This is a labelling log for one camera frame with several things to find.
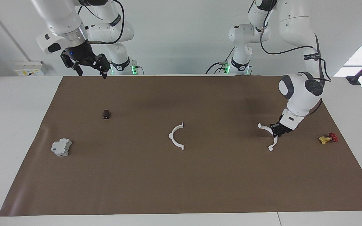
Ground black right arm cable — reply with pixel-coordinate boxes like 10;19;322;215
77;0;125;45

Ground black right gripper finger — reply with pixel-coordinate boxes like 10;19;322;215
73;62;84;77
97;54;111;79

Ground white half-ring pipe clamp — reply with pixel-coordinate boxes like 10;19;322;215
169;122;184;151
258;123;279;152

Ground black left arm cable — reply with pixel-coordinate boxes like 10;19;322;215
260;17;332;83

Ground grey circuit breaker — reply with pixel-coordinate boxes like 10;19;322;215
51;138;72;157

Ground brown table mat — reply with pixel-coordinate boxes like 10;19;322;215
0;75;362;217

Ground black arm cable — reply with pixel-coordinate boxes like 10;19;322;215
260;17;332;83
77;0;125;45

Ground brass valve red handle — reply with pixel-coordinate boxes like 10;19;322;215
319;132;338;145

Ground white wall socket box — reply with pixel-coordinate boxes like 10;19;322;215
14;61;47;76

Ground black base power cable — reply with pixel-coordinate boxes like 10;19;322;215
206;47;235;74

